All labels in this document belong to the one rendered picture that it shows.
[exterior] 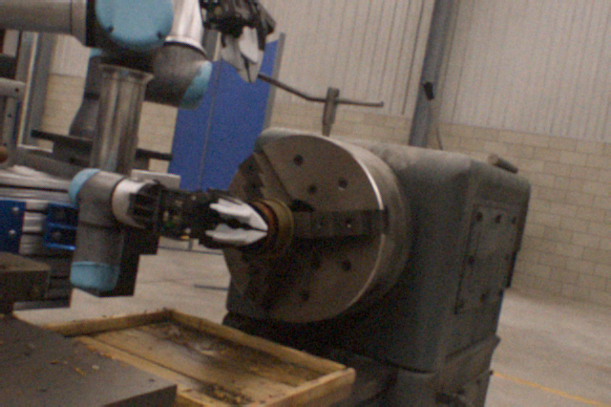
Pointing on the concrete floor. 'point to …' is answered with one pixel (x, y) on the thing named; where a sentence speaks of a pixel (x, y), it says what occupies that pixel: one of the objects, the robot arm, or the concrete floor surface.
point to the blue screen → (222, 129)
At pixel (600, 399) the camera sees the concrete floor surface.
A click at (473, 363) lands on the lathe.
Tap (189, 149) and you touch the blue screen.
